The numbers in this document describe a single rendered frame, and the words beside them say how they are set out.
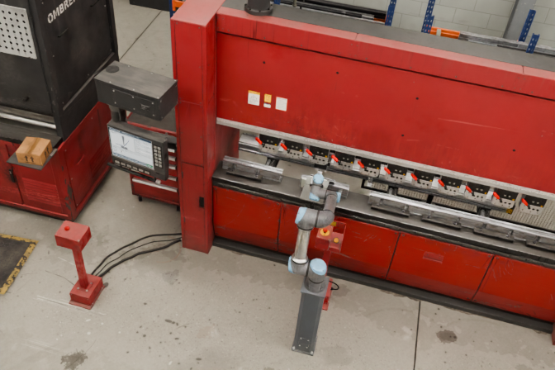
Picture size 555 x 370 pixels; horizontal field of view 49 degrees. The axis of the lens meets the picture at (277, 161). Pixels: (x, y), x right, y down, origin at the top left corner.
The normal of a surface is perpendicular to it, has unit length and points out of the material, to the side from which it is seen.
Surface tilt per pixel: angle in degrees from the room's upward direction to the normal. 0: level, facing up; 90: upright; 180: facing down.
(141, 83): 0
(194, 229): 90
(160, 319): 0
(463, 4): 90
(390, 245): 90
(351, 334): 0
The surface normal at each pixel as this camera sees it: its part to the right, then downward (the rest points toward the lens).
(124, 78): 0.07, -0.74
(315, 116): -0.26, 0.63
